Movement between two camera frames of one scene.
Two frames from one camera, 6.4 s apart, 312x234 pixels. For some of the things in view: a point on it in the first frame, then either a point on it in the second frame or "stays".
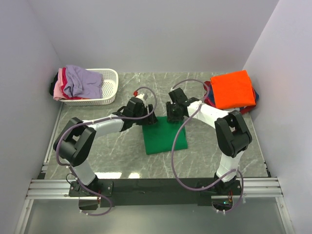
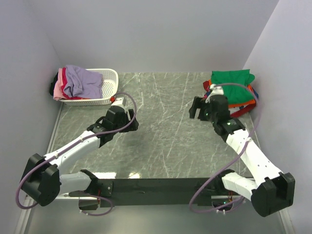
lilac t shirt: [80, 83] stays
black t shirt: [53, 84] stays
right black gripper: [169, 105] to [198, 103]
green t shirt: [160, 136] to [235, 93]
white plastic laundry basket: [109, 77] stays
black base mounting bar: [154, 191] stays
